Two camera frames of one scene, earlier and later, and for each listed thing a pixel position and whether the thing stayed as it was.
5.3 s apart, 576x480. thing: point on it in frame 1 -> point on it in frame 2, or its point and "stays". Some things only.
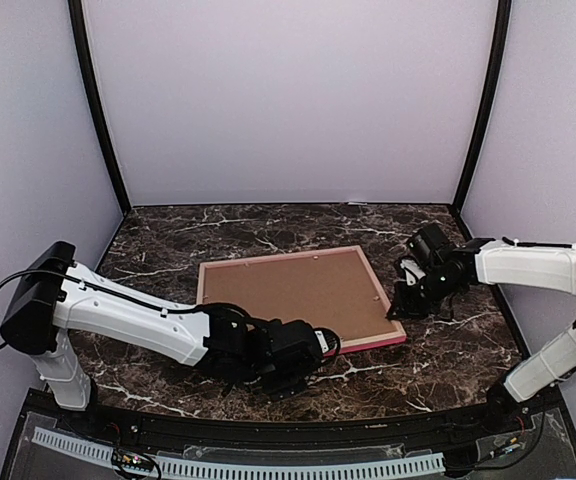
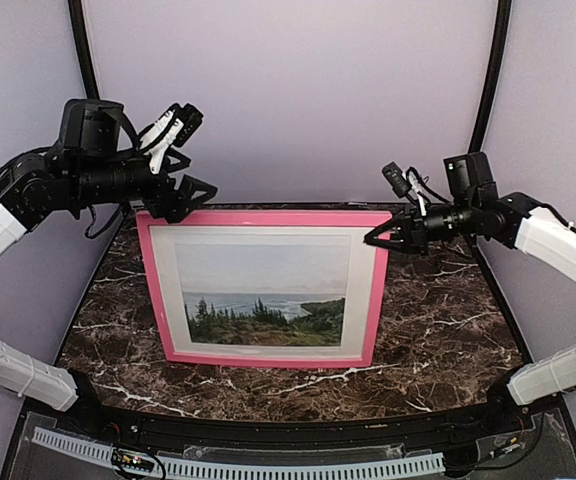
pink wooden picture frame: [333, 289] -> [270, 219]
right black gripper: [406, 309] -> [413, 233]
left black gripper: [285, 386] -> [160, 203]
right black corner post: [495, 79] stays
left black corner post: [77, 16] stays
